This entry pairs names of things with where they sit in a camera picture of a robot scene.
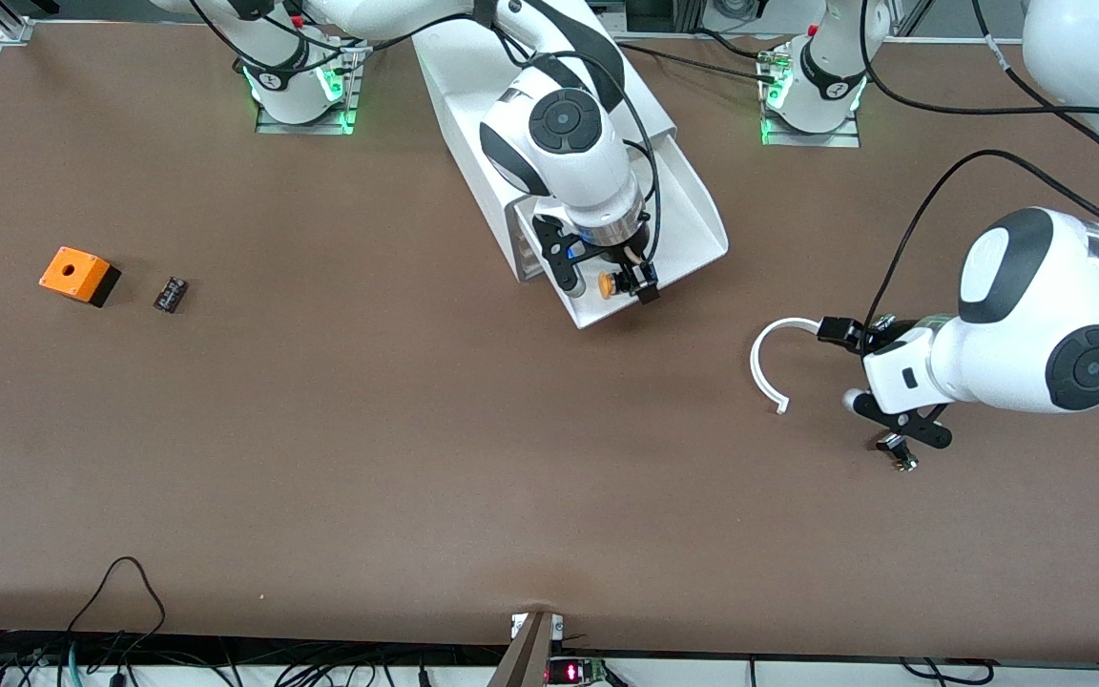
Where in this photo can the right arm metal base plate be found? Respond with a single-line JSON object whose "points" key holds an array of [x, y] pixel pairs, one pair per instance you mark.
{"points": [[351, 86]]}

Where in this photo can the white drawer cabinet housing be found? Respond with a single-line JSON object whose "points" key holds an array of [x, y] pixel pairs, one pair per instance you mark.
{"points": [[454, 95]]}

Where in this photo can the device with red display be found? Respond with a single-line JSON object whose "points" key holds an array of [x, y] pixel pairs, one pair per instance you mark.
{"points": [[573, 672]]}

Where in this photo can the orange button enclosure box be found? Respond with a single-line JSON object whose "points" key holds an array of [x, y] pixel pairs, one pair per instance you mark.
{"points": [[72, 272]]}

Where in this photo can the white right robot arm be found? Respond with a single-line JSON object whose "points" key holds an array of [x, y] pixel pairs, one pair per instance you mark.
{"points": [[559, 124]]}

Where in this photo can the grey camera mount bar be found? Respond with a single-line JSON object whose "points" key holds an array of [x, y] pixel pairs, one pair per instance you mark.
{"points": [[526, 654]]}

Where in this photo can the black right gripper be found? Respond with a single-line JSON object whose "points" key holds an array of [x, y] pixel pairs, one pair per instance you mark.
{"points": [[628, 258]]}

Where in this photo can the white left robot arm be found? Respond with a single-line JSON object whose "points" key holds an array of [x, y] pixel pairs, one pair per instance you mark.
{"points": [[1036, 305]]}

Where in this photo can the orange push button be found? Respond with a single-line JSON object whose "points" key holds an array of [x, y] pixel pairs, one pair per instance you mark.
{"points": [[610, 284]]}

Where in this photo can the small silver metal part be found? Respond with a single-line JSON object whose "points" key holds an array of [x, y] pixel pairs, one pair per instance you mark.
{"points": [[883, 320]]}

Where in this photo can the small black contact block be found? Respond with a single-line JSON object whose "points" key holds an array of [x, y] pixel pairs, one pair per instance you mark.
{"points": [[170, 293]]}

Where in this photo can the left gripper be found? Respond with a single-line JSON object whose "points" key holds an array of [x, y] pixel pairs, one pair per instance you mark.
{"points": [[862, 337]]}

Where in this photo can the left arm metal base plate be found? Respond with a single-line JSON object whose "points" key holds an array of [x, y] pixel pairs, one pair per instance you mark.
{"points": [[845, 138]]}

